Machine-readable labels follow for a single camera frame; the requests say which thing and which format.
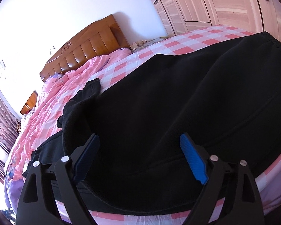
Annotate pink checkered bed sheet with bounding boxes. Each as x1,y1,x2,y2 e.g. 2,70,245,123
92,25,281,224

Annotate light wooden wardrobe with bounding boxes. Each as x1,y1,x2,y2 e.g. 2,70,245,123
151,0,281,42

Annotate black pants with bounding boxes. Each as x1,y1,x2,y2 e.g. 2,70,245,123
31,32,281,215

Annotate purple floral bedding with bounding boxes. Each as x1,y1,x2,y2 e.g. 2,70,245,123
4,168,26,214

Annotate brown wooden nightstand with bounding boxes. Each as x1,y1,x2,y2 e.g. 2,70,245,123
20,90,38,115

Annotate brown wooden headboard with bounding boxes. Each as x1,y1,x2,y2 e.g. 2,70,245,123
39,14,130,82

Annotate pink checkered quilt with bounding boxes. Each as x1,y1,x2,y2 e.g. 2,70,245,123
5,48,131,182

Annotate dark red curtain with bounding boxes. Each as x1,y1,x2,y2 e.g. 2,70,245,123
0,78,21,185

